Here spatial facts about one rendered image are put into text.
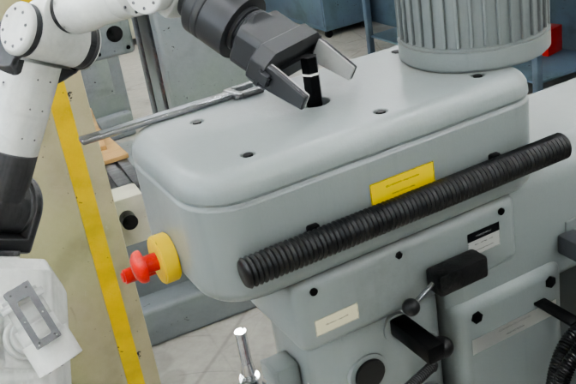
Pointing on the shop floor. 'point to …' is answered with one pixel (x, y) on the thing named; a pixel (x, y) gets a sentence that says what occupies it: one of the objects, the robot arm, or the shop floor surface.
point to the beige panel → (81, 217)
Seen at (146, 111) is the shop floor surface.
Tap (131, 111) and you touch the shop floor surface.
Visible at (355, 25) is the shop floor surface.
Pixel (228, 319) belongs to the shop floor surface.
